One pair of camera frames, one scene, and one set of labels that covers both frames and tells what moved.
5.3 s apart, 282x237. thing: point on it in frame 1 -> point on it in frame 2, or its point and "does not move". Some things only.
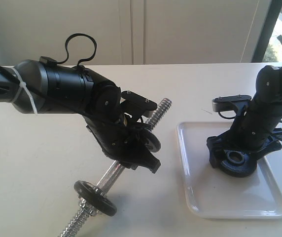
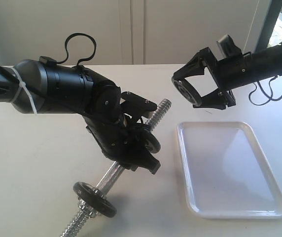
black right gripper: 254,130 -> 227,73
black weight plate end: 152,142 does not move
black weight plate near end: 95,197 does not move
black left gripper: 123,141 does not move
